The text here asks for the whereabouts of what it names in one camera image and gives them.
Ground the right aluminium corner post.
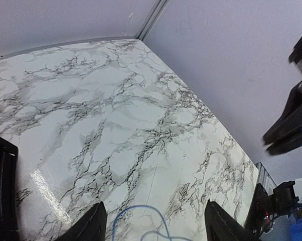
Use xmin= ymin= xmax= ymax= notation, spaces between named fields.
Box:
xmin=135 ymin=0 xmax=169 ymax=41

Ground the bundle of coloured cables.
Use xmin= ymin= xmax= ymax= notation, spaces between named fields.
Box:
xmin=110 ymin=205 xmax=192 ymax=241

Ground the black three-compartment plastic bin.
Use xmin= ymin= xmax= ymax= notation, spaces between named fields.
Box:
xmin=0 ymin=137 xmax=20 ymax=240

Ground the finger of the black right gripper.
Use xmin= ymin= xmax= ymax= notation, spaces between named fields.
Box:
xmin=266 ymin=131 xmax=302 ymax=155
xmin=262 ymin=87 xmax=302 ymax=146

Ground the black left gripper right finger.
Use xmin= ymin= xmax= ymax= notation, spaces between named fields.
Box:
xmin=204 ymin=200 xmax=260 ymax=241

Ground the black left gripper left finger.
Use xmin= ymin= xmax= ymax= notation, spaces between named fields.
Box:
xmin=58 ymin=202 xmax=107 ymax=241

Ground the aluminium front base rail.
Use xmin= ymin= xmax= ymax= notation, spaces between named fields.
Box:
xmin=255 ymin=162 xmax=277 ymax=193

